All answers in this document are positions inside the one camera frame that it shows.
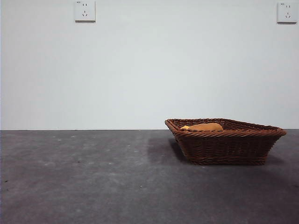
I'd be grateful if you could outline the brown potato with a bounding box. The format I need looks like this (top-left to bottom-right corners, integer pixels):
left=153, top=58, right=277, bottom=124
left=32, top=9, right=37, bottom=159
left=186, top=123, right=224, bottom=132

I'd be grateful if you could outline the brown wicker basket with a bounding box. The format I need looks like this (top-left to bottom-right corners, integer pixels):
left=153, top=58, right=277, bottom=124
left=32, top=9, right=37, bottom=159
left=164, top=118, right=287, bottom=166

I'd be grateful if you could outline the white wall socket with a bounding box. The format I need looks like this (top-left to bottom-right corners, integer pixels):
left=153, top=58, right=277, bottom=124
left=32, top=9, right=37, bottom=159
left=277, top=2, right=294, bottom=24
left=74, top=0, right=96, bottom=23

